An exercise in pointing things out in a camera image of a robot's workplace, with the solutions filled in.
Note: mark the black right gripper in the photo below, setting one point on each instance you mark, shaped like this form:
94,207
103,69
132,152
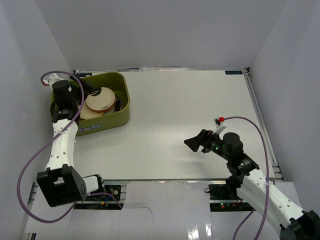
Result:
204,137

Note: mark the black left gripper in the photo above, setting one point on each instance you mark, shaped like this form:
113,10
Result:
81,83

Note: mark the cream plate with black spot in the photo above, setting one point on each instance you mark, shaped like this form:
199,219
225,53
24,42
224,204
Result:
105,97

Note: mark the beige plate with characters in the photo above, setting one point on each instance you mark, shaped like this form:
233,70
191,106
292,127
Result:
87,113

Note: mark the orange round plate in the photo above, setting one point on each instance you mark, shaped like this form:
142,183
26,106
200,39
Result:
109,106

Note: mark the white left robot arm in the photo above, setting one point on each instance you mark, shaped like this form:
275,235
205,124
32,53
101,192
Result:
60,183

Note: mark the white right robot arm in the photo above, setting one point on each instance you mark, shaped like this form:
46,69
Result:
248,182

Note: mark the olive green plastic bin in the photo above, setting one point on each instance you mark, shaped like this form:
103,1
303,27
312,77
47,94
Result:
120,117

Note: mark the blue label sticker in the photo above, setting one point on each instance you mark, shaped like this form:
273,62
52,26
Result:
83,74
233,72

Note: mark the papers at table back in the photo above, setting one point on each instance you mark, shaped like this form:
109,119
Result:
163,69

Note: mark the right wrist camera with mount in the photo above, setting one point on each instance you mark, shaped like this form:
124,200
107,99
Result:
219,124

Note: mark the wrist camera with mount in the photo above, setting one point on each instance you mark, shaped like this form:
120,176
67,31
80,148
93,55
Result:
219,124
53,78

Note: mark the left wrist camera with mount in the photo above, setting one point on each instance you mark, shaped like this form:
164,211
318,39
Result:
53,78

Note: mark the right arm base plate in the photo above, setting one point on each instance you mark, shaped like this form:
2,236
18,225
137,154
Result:
220,201

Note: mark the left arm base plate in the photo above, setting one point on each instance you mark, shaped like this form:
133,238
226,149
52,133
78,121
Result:
113,200

